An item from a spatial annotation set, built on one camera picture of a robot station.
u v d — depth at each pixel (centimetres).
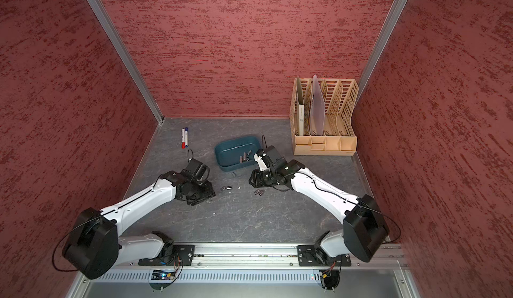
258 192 90
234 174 97
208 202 86
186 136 110
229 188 90
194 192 70
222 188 92
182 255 74
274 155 64
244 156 101
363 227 41
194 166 69
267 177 68
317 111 99
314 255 65
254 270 71
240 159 101
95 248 40
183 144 108
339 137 101
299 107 87
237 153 104
